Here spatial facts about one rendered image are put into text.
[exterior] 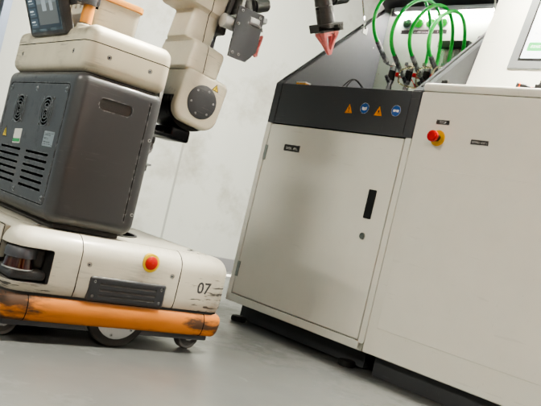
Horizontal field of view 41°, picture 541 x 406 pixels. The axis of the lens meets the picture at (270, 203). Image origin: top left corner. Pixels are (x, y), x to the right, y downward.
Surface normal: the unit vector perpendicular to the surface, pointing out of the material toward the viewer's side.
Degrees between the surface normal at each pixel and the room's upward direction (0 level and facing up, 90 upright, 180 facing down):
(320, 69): 90
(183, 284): 90
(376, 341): 90
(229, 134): 90
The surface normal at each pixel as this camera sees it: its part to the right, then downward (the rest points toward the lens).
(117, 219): 0.61, 0.14
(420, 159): -0.69, -0.17
